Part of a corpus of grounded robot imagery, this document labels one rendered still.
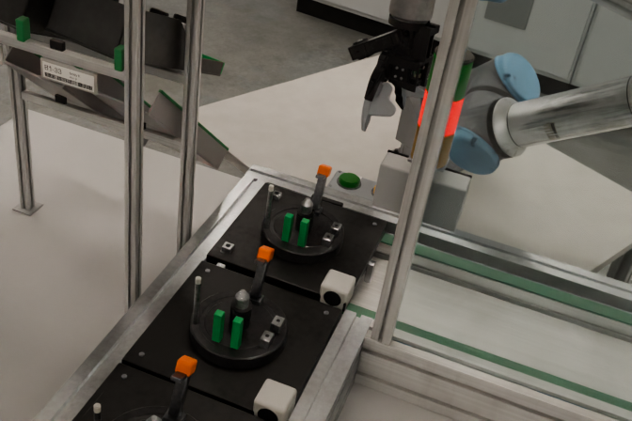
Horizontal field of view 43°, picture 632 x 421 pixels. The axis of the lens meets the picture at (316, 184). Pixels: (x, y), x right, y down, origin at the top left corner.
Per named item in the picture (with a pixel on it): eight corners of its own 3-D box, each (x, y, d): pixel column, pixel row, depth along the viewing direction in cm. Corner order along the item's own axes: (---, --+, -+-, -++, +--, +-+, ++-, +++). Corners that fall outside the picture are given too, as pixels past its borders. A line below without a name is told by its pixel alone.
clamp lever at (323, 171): (310, 204, 141) (322, 163, 139) (322, 208, 141) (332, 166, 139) (305, 208, 138) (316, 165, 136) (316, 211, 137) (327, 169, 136)
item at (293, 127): (383, 62, 233) (385, 53, 231) (668, 225, 182) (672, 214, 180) (178, 123, 190) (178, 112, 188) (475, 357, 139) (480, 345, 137)
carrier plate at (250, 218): (263, 190, 151) (264, 180, 150) (386, 230, 146) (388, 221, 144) (205, 263, 132) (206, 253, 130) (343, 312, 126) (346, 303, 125)
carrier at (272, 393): (201, 269, 130) (205, 206, 124) (340, 319, 125) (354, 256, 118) (120, 369, 111) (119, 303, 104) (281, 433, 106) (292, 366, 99)
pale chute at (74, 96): (91, 121, 156) (102, 101, 156) (145, 147, 151) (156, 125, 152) (1, 61, 130) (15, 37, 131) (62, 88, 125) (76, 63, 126)
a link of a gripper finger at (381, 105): (381, 134, 139) (403, 86, 140) (352, 123, 141) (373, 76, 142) (387, 140, 142) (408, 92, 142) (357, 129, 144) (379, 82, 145)
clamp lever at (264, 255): (251, 291, 121) (262, 244, 119) (263, 296, 120) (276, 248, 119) (242, 298, 117) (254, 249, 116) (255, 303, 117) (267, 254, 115)
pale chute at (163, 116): (161, 144, 153) (172, 123, 153) (217, 170, 148) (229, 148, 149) (82, 86, 127) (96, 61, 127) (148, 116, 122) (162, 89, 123)
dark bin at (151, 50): (159, 51, 140) (171, 9, 139) (220, 76, 135) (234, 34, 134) (44, 30, 114) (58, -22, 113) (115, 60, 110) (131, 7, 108)
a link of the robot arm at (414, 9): (384, -9, 136) (406, -17, 142) (380, 17, 138) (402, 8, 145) (424, 2, 133) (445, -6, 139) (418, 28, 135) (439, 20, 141)
